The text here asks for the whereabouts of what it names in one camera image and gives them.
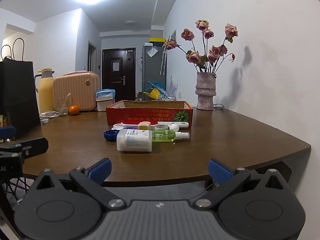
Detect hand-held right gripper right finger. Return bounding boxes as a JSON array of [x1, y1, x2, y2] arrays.
[[195, 158, 293, 210]]

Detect red cardboard box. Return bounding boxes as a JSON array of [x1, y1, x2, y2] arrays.
[[106, 100, 193, 128]]

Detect clear glass cup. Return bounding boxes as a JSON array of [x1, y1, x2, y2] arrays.
[[55, 92, 72, 116]]

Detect dark side doorway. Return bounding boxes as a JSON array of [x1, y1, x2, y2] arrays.
[[87, 41, 98, 73]]

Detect dark brown entrance door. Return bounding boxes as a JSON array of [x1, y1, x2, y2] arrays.
[[102, 48, 136, 98]]

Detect yellow watering can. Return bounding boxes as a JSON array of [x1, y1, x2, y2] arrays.
[[143, 88, 161, 99]]

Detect dried pink roses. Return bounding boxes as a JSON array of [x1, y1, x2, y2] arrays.
[[163, 19, 239, 75]]

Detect yellow thermos jug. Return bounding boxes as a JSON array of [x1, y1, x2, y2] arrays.
[[34, 68, 55, 114]]

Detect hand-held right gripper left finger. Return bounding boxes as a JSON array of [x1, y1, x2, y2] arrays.
[[26, 158, 127, 210]]

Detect pink textured vase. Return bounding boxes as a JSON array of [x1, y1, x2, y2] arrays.
[[196, 72, 217, 111]]

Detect white bin with blue bag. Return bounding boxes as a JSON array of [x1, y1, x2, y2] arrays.
[[96, 89, 117, 112]]

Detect pink ribbed suitcase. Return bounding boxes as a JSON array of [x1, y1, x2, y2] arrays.
[[53, 71, 100, 112]]

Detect black paper bag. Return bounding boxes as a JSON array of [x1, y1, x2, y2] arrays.
[[0, 38, 42, 139]]

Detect black wire frame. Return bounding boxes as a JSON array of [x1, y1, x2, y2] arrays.
[[2, 176, 32, 203]]

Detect white lint brush red pad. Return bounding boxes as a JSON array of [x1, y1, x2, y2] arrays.
[[113, 120, 189, 131]]

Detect large white bottle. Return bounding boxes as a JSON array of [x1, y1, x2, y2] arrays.
[[116, 129, 153, 153]]

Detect hanging striped bundle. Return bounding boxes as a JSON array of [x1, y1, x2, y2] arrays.
[[160, 49, 167, 76]]

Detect grey refrigerator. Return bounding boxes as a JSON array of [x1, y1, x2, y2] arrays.
[[141, 45, 167, 98]]

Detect colourful snack packet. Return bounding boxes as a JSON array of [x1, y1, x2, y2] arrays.
[[0, 112, 12, 128]]

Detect white coiled cable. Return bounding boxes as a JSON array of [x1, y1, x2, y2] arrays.
[[40, 111, 60, 119]]

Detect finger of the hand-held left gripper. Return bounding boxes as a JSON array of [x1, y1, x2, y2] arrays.
[[0, 137, 49, 161], [0, 127, 16, 139]]

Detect blue round case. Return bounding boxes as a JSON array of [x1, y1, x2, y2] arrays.
[[104, 129, 123, 143]]

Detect green spray bottle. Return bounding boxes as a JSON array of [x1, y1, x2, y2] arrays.
[[151, 130, 190, 143]]

